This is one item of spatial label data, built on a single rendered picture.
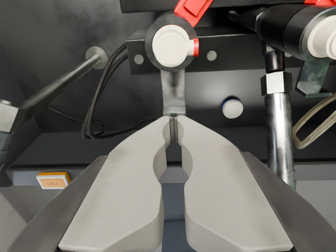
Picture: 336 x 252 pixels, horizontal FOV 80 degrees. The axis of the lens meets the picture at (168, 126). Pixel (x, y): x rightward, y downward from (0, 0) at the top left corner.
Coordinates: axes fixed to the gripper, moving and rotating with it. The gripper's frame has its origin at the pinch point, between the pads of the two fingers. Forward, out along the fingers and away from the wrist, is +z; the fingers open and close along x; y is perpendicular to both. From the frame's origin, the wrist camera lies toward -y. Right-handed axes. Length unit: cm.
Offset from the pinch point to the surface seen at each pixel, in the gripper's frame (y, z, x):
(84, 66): 1.6, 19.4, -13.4
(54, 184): 20.3, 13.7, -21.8
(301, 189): 136, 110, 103
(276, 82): -0.4, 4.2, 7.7
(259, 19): -4.4, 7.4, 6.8
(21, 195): 139, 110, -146
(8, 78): 4.6, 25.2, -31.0
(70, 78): 1.7, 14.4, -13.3
